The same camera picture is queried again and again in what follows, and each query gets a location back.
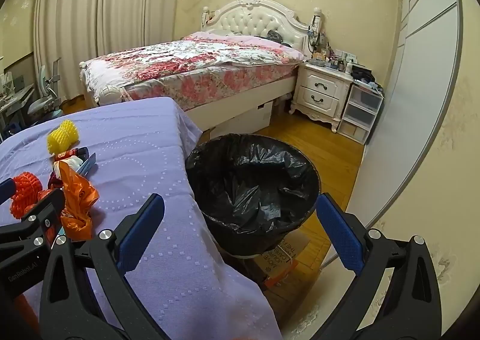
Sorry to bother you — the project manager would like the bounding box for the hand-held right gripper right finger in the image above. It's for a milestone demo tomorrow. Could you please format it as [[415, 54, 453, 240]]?
[[316, 192, 443, 340]]

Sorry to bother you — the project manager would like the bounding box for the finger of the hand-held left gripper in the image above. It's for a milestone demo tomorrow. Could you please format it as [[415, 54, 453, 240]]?
[[0, 178, 16, 206], [0, 188, 66, 251]]

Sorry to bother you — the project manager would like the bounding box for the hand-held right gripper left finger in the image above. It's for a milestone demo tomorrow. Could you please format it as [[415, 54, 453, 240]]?
[[39, 193, 169, 340]]

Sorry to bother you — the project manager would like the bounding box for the orange foam fruit net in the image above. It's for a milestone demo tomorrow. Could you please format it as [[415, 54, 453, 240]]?
[[10, 172, 44, 219]]

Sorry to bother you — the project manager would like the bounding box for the orange plastic bag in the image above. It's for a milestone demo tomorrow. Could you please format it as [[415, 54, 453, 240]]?
[[60, 164, 100, 241]]

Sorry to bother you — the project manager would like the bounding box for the dark red ribbon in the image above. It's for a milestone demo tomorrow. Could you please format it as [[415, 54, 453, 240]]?
[[47, 171, 64, 191]]

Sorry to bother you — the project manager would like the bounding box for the white tissue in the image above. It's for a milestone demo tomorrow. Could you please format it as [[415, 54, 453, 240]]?
[[52, 157, 84, 176]]

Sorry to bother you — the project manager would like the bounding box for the red label small bottle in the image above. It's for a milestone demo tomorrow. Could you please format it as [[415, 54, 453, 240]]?
[[53, 147, 89, 161]]

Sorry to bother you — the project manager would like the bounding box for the light blue toothpaste tube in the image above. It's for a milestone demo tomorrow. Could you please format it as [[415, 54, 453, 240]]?
[[77, 153, 97, 177]]

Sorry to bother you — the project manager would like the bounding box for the yellow foam fruit net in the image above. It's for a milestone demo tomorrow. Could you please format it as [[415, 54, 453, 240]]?
[[47, 120, 80, 155]]

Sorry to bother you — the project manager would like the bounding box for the trash bin with black bag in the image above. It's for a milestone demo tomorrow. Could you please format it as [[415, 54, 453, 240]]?
[[185, 133, 321, 256]]

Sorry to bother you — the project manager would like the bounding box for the orange fabric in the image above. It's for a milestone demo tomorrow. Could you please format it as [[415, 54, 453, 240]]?
[[11, 293, 40, 337]]

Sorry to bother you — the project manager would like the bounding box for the cardboard box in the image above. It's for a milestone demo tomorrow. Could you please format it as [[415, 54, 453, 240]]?
[[240, 229, 312, 288]]

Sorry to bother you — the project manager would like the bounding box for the purple dotted tablecloth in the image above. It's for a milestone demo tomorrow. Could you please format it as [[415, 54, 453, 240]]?
[[0, 97, 282, 340]]

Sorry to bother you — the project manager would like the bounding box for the grey desk chair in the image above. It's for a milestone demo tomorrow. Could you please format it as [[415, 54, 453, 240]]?
[[28, 59, 62, 127]]

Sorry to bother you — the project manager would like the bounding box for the grey study desk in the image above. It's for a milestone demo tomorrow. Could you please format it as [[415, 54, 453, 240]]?
[[0, 70, 34, 127]]

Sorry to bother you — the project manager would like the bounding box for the clear plastic drawer unit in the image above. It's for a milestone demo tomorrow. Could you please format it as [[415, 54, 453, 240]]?
[[337, 81, 384, 145]]

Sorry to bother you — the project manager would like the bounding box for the white two-drawer nightstand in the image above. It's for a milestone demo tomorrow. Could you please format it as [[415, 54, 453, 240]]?
[[289, 62, 355, 134]]

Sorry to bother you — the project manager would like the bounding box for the white under-bed storage box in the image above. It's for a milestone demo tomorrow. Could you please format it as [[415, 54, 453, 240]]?
[[210, 100, 274, 134]]

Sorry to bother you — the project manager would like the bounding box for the dark clothes pile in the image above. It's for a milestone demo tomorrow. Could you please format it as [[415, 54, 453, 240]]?
[[350, 66, 383, 88]]

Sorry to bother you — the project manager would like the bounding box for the pink floral quilt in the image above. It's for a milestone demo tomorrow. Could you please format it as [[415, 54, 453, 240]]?
[[80, 33, 305, 101]]

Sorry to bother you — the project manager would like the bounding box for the clutter of small bottles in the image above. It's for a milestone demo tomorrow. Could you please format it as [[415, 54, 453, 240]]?
[[305, 46, 361, 73]]

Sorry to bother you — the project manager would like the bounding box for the beige curtain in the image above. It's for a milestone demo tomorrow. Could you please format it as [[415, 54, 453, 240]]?
[[33, 0, 109, 101], [99, 0, 181, 59]]

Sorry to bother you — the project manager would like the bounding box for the white sliding wardrobe door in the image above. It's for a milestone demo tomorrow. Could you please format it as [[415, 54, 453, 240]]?
[[319, 0, 473, 269]]

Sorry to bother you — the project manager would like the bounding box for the white tufted headboard bed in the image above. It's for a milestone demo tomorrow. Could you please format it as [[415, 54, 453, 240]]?
[[79, 0, 321, 131]]

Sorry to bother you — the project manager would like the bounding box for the bundle of charger cables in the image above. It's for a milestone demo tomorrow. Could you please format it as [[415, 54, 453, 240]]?
[[308, 23, 327, 50]]

